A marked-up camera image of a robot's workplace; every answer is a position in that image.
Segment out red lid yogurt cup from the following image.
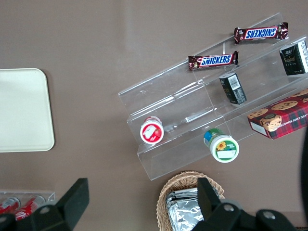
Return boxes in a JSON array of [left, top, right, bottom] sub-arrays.
[[140, 115, 165, 145]]

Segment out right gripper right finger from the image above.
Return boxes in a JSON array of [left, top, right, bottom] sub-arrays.
[[190, 178, 259, 231]]

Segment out light tan wicker basket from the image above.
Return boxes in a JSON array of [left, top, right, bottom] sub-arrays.
[[156, 171, 226, 231]]

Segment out black drink carton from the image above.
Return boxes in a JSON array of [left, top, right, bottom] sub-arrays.
[[218, 72, 247, 105], [279, 39, 308, 77]]

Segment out red tartan cookie box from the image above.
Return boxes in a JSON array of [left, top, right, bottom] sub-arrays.
[[247, 88, 308, 140]]

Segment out Snickers chocolate bar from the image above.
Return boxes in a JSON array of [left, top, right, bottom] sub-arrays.
[[234, 22, 289, 45], [188, 50, 239, 71]]

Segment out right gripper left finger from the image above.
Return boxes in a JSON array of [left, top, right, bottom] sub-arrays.
[[28, 178, 90, 231]]

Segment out clear acrylic stepped shelf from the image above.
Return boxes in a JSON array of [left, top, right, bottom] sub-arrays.
[[117, 12, 308, 181]]

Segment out clear acrylic bottle rack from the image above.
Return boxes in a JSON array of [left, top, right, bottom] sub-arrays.
[[0, 191, 56, 217]]

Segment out silver foil packet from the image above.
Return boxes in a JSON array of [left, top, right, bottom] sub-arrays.
[[165, 187, 200, 205], [168, 201, 205, 231]]

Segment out cream plastic tray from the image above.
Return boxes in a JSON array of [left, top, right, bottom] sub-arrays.
[[0, 67, 55, 153]]

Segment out green lid sunflower cup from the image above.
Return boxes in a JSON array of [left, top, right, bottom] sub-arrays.
[[203, 128, 240, 164]]

